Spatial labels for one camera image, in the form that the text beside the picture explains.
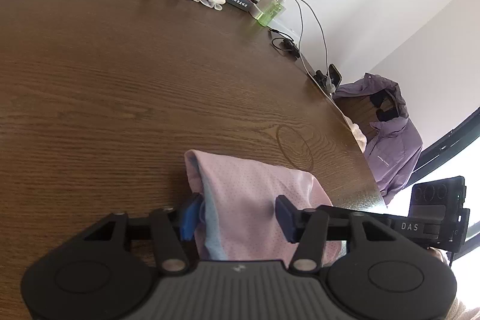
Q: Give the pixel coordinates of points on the white charger block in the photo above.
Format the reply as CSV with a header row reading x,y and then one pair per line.
x,y
258,9

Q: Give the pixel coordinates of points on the green hand sanitizer bottle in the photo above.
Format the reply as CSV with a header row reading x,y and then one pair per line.
x,y
277,9

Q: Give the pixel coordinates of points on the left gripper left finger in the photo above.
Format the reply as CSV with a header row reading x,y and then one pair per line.
x,y
169,229

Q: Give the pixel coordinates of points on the purple jacket on chair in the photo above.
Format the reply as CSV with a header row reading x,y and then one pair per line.
x,y
396,146

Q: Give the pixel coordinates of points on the black phone on stand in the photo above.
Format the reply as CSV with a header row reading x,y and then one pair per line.
x,y
334,75

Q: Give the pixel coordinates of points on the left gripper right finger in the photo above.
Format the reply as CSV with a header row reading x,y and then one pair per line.
x,y
307,228

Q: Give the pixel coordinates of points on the pink blue purple mesh garment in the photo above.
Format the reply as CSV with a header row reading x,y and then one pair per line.
x,y
237,218

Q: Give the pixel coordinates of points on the black box with white text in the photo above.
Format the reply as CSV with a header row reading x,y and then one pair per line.
x,y
244,5

